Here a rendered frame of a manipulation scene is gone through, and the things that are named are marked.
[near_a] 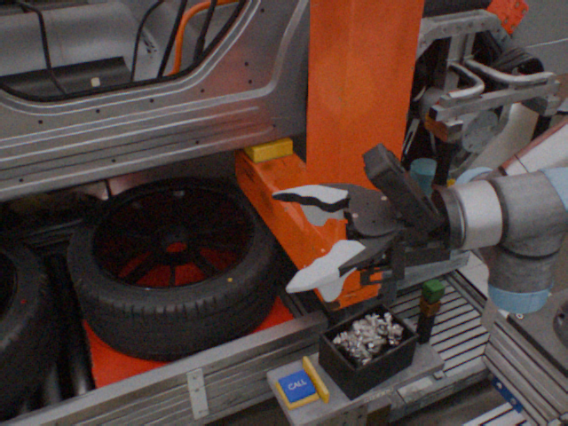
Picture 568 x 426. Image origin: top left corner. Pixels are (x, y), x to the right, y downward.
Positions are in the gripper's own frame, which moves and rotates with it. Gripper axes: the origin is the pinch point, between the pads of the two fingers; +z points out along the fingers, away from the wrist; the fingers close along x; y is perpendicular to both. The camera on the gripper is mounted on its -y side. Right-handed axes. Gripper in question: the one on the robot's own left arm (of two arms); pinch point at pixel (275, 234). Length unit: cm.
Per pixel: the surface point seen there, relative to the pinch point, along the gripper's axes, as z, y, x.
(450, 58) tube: -54, 33, 92
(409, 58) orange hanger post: -31, 10, 53
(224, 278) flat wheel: 19, 73, 61
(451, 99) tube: -47, 32, 70
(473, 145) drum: -58, 54, 78
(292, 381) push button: 4, 75, 26
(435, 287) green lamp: -34, 63, 38
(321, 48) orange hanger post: -14, 7, 58
